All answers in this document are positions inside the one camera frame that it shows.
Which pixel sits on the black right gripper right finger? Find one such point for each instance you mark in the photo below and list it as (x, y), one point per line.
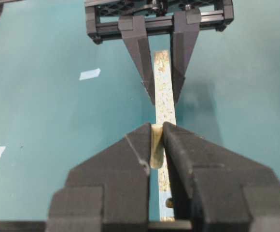
(218, 190)

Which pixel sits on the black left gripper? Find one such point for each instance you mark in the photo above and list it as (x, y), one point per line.
(135, 20)

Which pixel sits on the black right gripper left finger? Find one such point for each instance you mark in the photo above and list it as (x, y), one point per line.
(109, 192)

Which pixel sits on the small beige wooden rod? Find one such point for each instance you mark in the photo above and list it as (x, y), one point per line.
(157, 147)

